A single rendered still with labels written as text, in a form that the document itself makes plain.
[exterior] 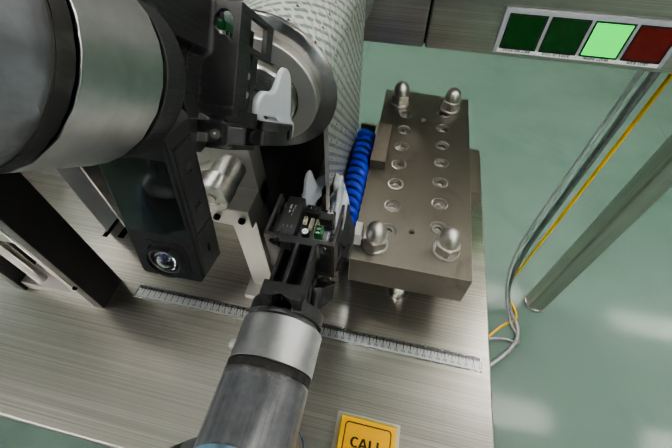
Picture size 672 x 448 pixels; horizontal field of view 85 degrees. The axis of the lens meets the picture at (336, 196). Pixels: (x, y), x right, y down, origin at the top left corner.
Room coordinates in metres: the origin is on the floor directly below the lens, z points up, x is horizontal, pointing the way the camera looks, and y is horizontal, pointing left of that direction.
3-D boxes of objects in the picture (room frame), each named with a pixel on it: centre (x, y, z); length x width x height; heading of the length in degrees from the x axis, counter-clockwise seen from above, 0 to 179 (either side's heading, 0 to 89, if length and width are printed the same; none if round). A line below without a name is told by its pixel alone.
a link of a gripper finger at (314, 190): (0.30, 0.03, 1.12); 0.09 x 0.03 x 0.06; 169
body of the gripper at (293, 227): (0.19, 0.04, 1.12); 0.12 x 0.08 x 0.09; 168
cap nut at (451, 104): (0.58, -0.22, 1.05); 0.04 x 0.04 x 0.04
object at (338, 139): (0.43, -0.01, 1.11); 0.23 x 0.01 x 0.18; 168
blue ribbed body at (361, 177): (0.41, -0.03, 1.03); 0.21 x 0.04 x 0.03; 168
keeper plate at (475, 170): (0.43, -0.23, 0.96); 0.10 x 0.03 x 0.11; 168
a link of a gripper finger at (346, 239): (0.25, 0.00, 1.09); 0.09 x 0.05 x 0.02; 167
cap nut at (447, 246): (0.27, -0.15, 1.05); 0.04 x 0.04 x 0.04
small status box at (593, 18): (0.54, -0.38, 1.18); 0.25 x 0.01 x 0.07; 78
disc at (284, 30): (0.32, 0.07, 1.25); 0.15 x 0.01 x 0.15; 78
